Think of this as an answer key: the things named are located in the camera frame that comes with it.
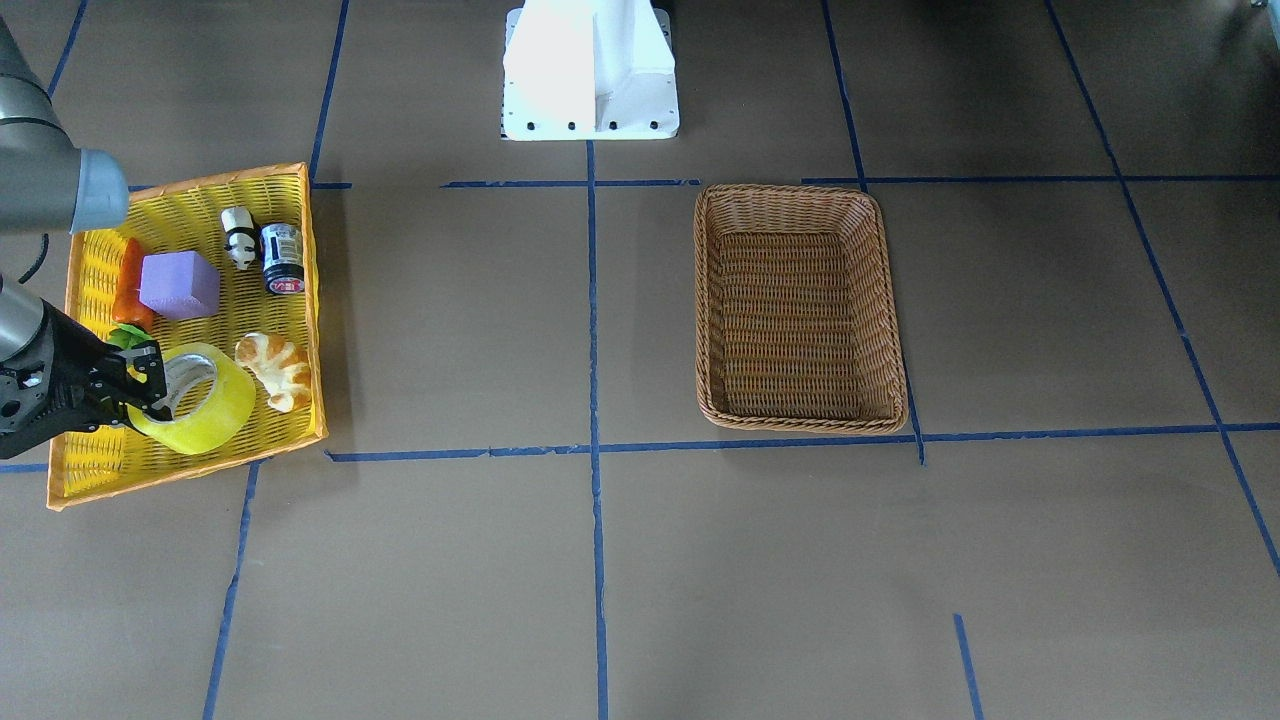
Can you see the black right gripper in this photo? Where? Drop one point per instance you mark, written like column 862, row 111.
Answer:
column 62, row 368

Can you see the yellow tape roll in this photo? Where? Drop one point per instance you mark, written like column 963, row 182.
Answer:
column 210, row 397

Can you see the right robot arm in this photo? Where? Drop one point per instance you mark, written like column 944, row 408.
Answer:
column 47, row 184

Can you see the yellow plastic basket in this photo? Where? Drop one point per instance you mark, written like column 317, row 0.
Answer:
column 182, row 216

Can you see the brown wicker basket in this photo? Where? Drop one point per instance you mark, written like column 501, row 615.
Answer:
column 796, row 327

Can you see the orange toy carrot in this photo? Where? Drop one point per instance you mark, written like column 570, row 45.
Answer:
column 127, row 307

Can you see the purple foam cube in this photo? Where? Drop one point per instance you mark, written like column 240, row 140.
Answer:
column 180, row 285

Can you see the toy croissant bread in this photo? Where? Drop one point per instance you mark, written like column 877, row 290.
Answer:
column 280, row 367

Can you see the toy panda figure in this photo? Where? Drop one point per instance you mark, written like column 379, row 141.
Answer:
column 241, row 237

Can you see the small black battery can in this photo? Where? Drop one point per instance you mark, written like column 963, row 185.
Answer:
column 282, row 259

